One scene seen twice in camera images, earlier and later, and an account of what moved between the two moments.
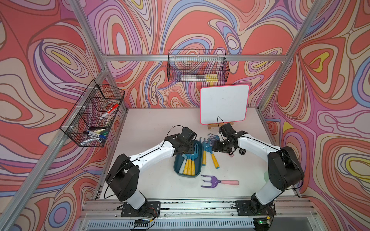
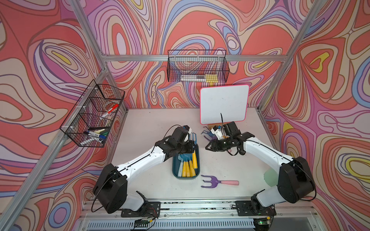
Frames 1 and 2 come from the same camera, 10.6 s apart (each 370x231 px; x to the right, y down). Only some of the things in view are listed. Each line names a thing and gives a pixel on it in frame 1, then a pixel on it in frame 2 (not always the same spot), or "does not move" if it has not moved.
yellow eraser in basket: (211, 77) does not move
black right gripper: (217, 147) does not move
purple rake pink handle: (215, 181) does not move
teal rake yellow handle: (205, 145) to (192, 170)
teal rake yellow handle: (193, 161) to (187, 157)
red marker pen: (110, 110) does not move
